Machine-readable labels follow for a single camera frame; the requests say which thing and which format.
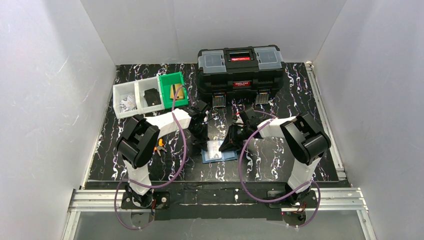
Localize blue leather card holder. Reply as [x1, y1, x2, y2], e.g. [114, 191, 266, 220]
[201, 140, 238, 164]

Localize patterned card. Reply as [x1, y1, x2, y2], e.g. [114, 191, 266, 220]
[205, 140, 223, 161]

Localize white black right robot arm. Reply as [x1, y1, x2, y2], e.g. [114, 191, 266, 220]
[219, 108, 332, 204]

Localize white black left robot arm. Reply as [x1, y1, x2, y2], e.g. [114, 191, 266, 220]
[116, 100, 211, 208]

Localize gold card in green bin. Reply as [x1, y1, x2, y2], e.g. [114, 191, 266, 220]
[170, 83, 185, 100]

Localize black card in white bin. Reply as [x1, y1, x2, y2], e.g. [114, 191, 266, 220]
[143, 88, 162, 107]

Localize white bin with black card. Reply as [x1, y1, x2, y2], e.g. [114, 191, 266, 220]
[134, 76, 165, 115]

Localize patterned cards in white bin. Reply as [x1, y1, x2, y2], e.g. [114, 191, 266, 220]
[119, 94, 137, 113]

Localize white bin with patterned cards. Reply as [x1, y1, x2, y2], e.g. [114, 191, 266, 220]
[112, 82, 138, 119]

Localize black toolbox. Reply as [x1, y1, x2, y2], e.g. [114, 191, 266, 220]
[196, 44, 289, 108]

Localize green plastic bin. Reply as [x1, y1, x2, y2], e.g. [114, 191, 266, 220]
[159, 72, 188, 109]

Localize yellow black handled pliers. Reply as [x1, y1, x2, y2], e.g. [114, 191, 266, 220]
[153, 138, 168, 157]

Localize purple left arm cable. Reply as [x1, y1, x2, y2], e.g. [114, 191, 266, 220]
[113, 84, 195, 231]

